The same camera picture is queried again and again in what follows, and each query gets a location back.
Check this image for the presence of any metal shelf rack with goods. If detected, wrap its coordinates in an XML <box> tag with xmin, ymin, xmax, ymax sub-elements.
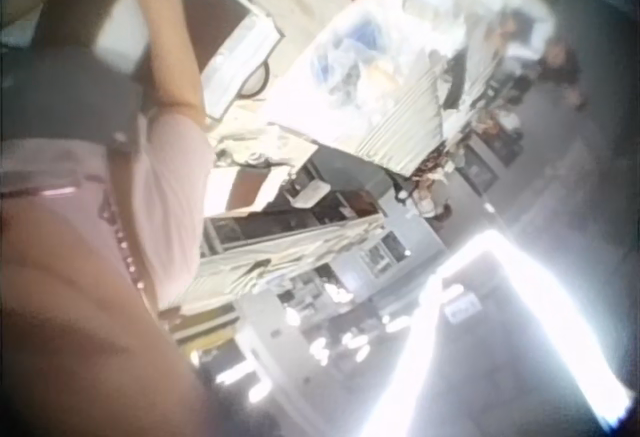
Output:
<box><xmin>198</xmin><ymin>166</ymin><xmax>392</xmax><ymax>319</ymax></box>

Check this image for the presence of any table heaped with stacked goods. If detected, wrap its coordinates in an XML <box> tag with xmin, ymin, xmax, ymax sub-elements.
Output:
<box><xmin>264</xmin><ymin>0</ymin><xmax>506</xmax><ymax>183</ymax></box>

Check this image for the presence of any counter with white items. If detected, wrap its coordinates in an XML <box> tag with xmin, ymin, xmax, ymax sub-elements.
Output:
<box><xmin>234</xmin><ymin>256</ymin><xmax>416</xmax><ymax>398</ymax></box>

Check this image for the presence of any white crate with dark inside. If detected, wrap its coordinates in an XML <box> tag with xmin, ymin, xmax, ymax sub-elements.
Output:
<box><xmin>178</xmin><ymin>0</ymin><xmax>287</xmax><ymax>123</ymax></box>

